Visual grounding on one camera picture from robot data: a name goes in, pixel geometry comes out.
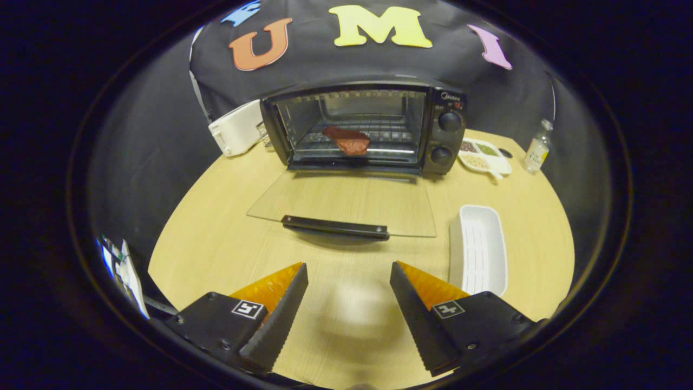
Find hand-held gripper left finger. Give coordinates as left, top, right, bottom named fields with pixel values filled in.
left=164, top=262, right=309, bottom=377

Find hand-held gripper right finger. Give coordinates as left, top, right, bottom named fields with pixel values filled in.
left=389, top=261, right=538, bottom=378

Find black toaster oven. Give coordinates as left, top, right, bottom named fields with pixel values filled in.
left=246, top=81, right=467, bottom=241

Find red raw meat piece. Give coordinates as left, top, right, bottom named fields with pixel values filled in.
left=323, top=126, right=371, bottom=157

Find white pop-up toaster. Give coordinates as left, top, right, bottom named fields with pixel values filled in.
left=208, top=99, right=266, bottom=158

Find white rectangular tray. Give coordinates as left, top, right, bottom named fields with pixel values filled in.
left=448, top=205, right=508, bottom=297

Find white and blue papers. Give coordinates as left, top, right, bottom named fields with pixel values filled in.
left=97, top=236, right=151, bottom=320

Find white divided spice plate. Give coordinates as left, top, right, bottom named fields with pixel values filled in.
left=457, top=138, right=513, bottom=180

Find small clear bottle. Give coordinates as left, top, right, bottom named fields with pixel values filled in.
left=524, top=119, right=554, bottom=174

